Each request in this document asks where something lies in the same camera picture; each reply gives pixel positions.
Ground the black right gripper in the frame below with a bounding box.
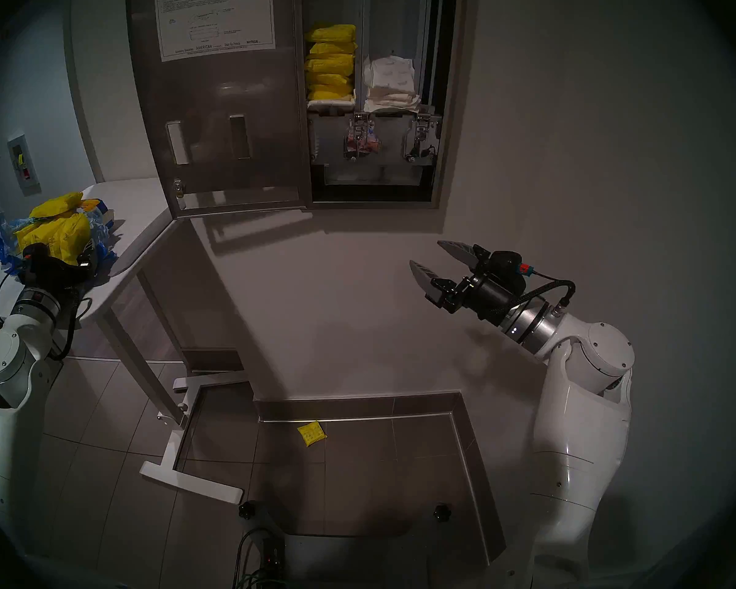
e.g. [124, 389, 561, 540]
[408, 241, 523, 326]

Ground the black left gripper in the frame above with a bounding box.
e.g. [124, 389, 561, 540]
[20, 247, 100, 295]

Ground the stainless steel dispenser door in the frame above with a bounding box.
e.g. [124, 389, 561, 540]
[126, 0, 312, 219]

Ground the dark robot base platform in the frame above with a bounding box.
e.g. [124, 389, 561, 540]
[261, 501, 442, 589]

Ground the stainless steel dispenser cabinet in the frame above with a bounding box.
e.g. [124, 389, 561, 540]
[294, 0, 470, 210]

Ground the blue plastic pad bag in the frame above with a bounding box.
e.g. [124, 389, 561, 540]
[0, 196, 118, 277]

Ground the white instruction sheet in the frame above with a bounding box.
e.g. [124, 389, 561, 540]
[153, 0, 275, 62]

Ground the black power box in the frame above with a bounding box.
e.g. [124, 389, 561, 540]
[263, 536, 286, 579]

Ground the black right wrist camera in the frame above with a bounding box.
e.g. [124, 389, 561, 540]
[488, 250, 534, 282]

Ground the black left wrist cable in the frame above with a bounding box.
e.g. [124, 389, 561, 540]
[0, 275, 93, 361]

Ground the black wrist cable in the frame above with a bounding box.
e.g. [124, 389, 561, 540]
[0, 275, 93, 361]
[491, 269, 577, 318]

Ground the white pedestal table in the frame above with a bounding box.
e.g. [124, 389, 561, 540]
[0, 177, 246, 506]

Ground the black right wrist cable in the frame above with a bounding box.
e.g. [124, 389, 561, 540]
[491, 269, 577, 318]

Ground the black and green cable bundle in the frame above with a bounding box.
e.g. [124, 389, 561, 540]
[232, 526, 283, 589]

